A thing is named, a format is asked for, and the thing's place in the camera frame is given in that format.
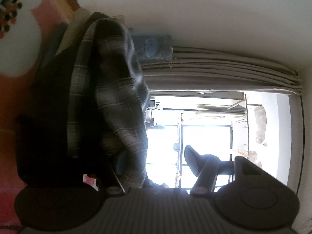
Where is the pink floral blanket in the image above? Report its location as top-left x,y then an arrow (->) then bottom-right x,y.
0,0 -> 98,234

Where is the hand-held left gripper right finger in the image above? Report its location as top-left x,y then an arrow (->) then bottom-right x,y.
184,145 -> 270,197

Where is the black white plaid shirt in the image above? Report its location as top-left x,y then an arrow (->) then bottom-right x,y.
67,12 -> 150,188

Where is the hanging grey laundry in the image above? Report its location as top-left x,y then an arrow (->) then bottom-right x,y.
253,105 -> 267,144

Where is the dark grey folded garment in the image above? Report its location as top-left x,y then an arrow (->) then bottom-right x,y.
15,46 -> 103,188

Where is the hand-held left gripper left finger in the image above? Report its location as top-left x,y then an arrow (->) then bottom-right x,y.
96,151 -> 127,196

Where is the beige curtain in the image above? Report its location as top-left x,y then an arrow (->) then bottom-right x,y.
140,45 -> 303,97

